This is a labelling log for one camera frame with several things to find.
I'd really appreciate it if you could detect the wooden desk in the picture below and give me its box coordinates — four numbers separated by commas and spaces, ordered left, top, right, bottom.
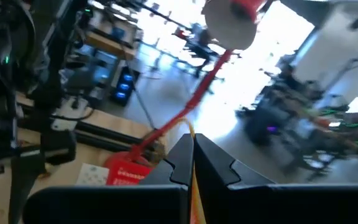
84, 9, 139, 62

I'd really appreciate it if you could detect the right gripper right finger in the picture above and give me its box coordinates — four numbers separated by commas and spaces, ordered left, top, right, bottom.
193, 133, 358, 224

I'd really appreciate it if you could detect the black computer with blue lights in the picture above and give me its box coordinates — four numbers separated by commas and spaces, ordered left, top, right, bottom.
109, 67, 141, 106

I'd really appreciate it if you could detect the white power adapter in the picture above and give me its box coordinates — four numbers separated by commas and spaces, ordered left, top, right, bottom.
50, 95, 90, 131

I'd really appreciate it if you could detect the red plastic basket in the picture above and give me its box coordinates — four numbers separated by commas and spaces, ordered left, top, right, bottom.
106, 160, 154, 187

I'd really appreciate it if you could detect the white perforated shelf riser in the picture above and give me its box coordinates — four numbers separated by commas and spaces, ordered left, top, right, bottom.
75, 162, 111, 187

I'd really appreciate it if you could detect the tan rubber band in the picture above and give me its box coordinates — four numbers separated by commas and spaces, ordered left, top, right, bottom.
175, 116, 208, 224

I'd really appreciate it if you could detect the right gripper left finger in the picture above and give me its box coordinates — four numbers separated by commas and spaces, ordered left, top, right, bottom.
22, 133, 195, 224

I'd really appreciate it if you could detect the red desk lamp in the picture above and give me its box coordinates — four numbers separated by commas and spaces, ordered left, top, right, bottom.
103, 0, 269, 167

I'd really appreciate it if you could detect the cluttered workbench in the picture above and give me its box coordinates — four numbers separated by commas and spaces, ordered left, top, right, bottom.
234, 52, 358, 181

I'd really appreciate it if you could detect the black aluminium table frame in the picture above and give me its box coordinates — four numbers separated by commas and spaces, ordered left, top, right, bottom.
17, 102, 167, 156

